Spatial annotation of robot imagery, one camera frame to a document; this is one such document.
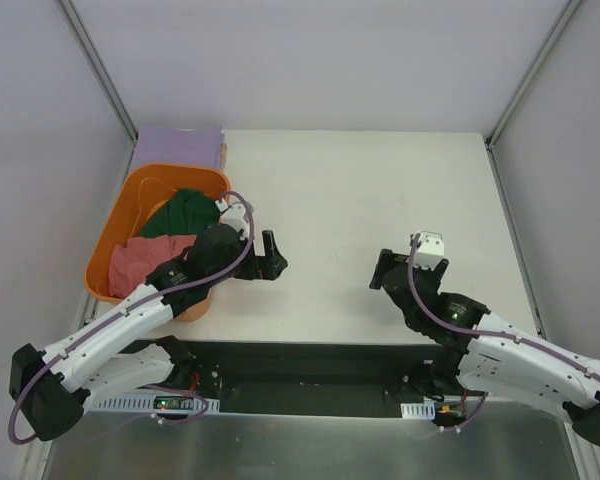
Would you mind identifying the right white cable duct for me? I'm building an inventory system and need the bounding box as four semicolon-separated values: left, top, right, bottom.
400;401;436;421

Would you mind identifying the white cable duct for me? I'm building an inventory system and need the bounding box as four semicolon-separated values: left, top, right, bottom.
400;401;436;421
90;392;220;415

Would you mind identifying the aluminium frame post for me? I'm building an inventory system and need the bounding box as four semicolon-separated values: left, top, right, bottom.
485;0;585;151
57;0;138;144

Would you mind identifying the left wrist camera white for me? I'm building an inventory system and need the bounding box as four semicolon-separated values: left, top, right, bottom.
215;198;251;237

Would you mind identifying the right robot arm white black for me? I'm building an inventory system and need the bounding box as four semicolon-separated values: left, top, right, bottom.
369;249;600;447

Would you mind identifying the dark green t shirt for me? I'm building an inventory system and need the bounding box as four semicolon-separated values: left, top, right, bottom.
137;188;220;238

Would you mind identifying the right aluminium frame post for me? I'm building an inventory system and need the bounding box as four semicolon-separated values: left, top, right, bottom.
485;0;585;151

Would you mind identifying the left white cable duct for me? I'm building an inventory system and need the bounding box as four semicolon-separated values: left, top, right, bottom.
90;392;220;415

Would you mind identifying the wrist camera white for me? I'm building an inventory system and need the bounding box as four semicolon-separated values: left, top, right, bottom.
410;230;445;271
215;198;251;237

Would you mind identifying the pink red t shirt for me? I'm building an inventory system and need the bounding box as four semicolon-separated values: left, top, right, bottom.
108;235;196;299

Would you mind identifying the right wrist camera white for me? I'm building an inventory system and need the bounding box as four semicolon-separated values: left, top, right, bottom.
410;230;445;271

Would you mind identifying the orange plastic basket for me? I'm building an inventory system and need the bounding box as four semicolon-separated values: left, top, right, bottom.
84;163;231;306

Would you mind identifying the folded purple t shirt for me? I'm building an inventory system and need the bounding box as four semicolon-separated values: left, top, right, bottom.
130;126;225;170

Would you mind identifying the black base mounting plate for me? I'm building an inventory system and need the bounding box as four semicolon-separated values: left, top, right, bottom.
156;335;463;418

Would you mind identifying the folded beige t shirt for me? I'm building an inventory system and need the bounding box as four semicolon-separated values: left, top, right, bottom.
219;143;228;171

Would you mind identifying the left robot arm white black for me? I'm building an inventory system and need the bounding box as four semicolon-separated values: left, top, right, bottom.
7;224;288;445

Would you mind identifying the left aluminium frame post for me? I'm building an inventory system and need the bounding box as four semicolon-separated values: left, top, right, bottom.
57;0;138;144

